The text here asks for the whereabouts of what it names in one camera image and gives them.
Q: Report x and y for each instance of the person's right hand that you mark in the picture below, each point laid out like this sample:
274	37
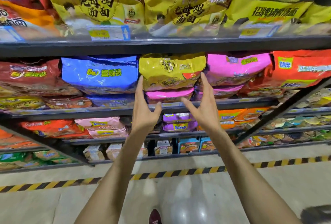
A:
207	112

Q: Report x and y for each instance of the person's left hand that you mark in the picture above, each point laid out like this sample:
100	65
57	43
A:
143	115

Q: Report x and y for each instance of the yellow chicken noodle multipack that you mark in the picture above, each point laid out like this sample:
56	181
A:
170	68

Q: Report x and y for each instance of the noodle packets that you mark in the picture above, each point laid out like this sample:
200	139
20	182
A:
100	73

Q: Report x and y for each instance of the black metal store shelving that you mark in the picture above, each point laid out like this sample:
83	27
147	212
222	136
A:
155	46

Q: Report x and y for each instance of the red orange noodle multipack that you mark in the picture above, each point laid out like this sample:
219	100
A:
302	68

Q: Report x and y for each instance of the person's left forearm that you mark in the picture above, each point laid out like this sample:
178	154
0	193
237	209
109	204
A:
111	185

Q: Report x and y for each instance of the person's right forearm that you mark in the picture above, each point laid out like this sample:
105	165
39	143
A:
248	185

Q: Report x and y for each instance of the person's left shoe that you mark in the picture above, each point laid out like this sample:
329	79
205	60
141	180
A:
155	217

